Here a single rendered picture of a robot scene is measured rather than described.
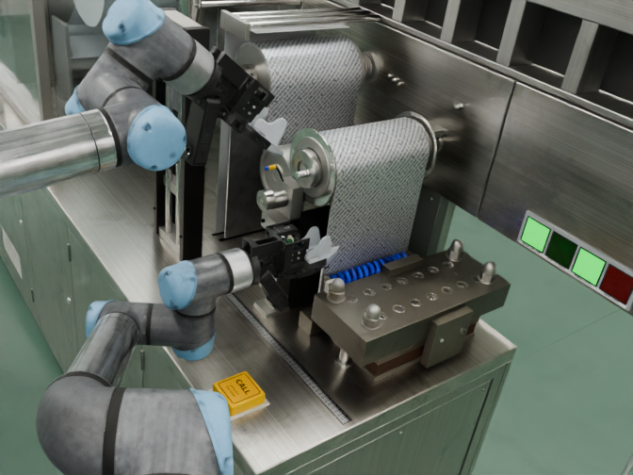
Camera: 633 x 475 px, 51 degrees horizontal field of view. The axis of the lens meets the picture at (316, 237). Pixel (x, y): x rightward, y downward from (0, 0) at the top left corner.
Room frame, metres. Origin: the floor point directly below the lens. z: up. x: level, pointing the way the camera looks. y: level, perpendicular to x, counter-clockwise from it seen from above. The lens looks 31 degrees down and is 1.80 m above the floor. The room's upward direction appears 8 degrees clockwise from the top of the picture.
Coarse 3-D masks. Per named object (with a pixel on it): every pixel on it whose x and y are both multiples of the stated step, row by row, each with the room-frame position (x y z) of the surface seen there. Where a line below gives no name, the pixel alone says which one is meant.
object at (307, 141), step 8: (304, 144) 1.17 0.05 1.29; (312, 144) 1.15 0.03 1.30; (320, 152) 1.13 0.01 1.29; (320, 160) 1.13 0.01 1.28; (328, 168) 1.11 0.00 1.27; (328, 176) 1.11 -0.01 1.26; (320, 184) 1.12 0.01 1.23; (328, 184) 1.11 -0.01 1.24; (312, 192) 1.14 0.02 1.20; (320, 192) 1.12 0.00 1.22
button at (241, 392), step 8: (232, 376) 0.91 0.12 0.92; (240, 376) 0.91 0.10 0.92; (248, 376) 0.92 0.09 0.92; (216, 384) 0.89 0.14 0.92; (224, 384) 0.89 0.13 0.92; (232, 384) 0.89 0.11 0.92; (240, 384) 0.89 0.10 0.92; (248, 384) 0.90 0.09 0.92; (256, 384) 0.90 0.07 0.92; (224, 392) 0.87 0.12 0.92; (232, 392) 0.87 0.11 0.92; (240, 392) 0.87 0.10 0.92; (248, 392) 0.88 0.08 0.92; (256, 392) 0.88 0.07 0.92; (232, 400) 0.85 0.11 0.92; (240, 400) 0.85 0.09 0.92; (248, 400) 0.86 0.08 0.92; (256, 400) 0.87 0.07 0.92; (264, 400) 0.88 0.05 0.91; (232, 408) 0.84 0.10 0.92; (240, 408) 0.85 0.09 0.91; (248, 408) 0.86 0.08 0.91; (232, 416) 0.84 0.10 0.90
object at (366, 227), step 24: (384, 192) 1.20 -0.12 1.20; (408, 192) 1.24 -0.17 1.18; (336, 216) 1.12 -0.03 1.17; (360, 216) 1.16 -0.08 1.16; (384, 216) 1.20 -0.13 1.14; (408, 216) 1.25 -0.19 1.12; (336, 240) 1.13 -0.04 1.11; (360, 240) 1.17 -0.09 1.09; (384, 240) 1.21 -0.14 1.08; (408, 240) 1.26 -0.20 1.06; (336, 264) 1.13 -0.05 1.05; (360, 264) 1.18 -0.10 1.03
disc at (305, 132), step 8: (304, 128) 1.18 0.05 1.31; (312, 128) 1.16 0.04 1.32; (296, 136) 1.20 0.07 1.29; (304, 136) 1.18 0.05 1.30; (312, 136) 1.16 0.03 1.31; (320, 136) 1.14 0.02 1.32; (296, 144) 1.19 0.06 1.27; (320, 144) 1.14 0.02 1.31; (328, 144) 1.12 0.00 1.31; (328, 152) 1.12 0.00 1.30; (328, 160) 1.12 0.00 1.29; (336, 176) 1.10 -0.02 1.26; (304, 192) 1.16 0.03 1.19; (328, 192) 1.11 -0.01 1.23; (312, 200) 1.14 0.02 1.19; (320, 200) 1.12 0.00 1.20; (328, 200) 1.10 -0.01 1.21
